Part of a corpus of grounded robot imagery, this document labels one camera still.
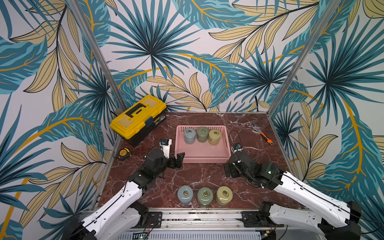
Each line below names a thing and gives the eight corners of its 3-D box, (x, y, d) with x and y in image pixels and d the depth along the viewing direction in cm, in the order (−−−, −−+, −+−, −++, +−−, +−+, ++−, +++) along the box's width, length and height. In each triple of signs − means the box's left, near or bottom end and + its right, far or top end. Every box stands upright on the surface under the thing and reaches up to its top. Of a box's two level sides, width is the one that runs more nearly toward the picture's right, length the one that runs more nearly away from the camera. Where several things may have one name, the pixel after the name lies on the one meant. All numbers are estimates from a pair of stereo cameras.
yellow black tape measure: (119, 159, 96) (117, 157, 93) (122, 151, 100) (121, 148, 97) (130, 160, 96) (128, 157, 93) (132, 151, 100) (131, 148, 97)
